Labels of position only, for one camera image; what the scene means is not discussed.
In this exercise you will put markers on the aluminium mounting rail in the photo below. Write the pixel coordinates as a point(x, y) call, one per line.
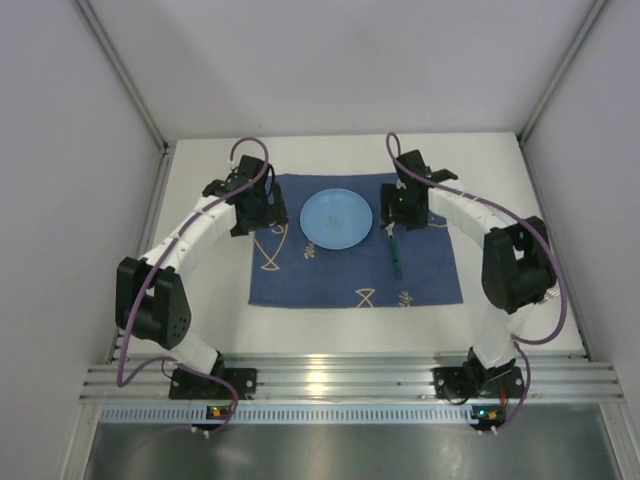
point(335, 378)

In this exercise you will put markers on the perforated grey cable duct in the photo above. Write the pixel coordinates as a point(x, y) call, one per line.
point(314, 414)

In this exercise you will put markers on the aluminium frame post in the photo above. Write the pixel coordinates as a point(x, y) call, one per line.
point(90, 18)
point(588, 23)

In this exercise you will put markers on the metal spoon teal handle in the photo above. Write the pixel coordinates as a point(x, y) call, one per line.
point(397, 266)

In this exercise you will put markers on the left aluminium frame post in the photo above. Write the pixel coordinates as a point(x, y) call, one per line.
point(90, 18)

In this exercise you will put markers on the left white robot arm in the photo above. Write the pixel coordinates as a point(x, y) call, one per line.
point(151, 300)

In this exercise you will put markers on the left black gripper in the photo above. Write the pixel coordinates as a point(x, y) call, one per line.
point(267, 215)

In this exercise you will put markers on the right aluminium frame post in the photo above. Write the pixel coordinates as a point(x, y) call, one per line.
point(588, 23)

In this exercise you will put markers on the blue cloth placemat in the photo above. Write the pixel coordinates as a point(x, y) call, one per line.
point(289, 271)

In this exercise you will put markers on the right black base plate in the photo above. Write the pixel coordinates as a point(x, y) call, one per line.
point(455, 385)

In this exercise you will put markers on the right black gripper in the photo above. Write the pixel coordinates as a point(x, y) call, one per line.
point(400, 215)

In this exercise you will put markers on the light blue plastic plate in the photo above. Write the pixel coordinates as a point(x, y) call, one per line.
point(336, 219)

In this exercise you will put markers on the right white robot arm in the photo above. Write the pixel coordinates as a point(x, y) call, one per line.
point(516, 270)

